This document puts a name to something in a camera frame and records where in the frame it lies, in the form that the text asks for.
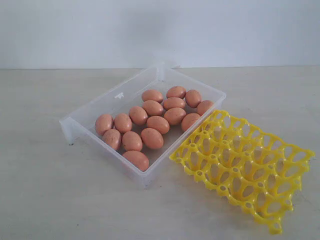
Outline brown egg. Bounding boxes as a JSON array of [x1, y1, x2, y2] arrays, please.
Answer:
[[166, 86, 187, 99], [146, 115, 170, 135], [102, 128, 122, 151], [140, 127, 164, 150], [196, 100, 214, 116], [185, 89, 202, 108], [163, 107, 186, 126], [95, 113, 114, 136], [141, 89, 164, 103], [181, 112, 201, 132], [128, 106, 148, 126], [122, 131, 143, 152], [163, 97, 186, 111], [122, 150, 150, 172], [142, 100, 164, 117], [114, 113, 132, 134]]

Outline yellow plastic egg tray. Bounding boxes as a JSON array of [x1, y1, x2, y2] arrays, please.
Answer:
[[170, 110, 315, 235]]

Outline clear plastic bin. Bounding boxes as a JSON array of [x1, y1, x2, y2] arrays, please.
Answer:
[[60, 63, 227, 189]]

